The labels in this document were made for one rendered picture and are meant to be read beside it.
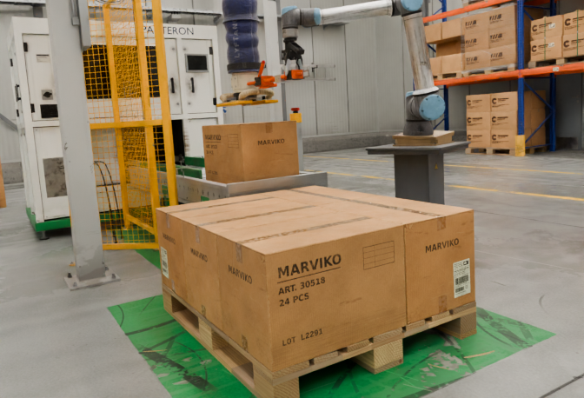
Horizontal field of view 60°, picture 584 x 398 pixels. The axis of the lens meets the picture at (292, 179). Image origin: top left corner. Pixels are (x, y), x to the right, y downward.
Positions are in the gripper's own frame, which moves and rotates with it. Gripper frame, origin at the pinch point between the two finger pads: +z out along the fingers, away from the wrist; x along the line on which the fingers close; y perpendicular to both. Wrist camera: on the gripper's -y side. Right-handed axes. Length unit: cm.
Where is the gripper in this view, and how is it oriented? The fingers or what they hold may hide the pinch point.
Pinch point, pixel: (294, 74)
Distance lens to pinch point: 289.8
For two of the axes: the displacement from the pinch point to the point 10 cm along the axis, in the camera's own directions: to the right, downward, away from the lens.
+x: -8.5, 1.1, -5.1
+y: -5.2, -0.8, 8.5
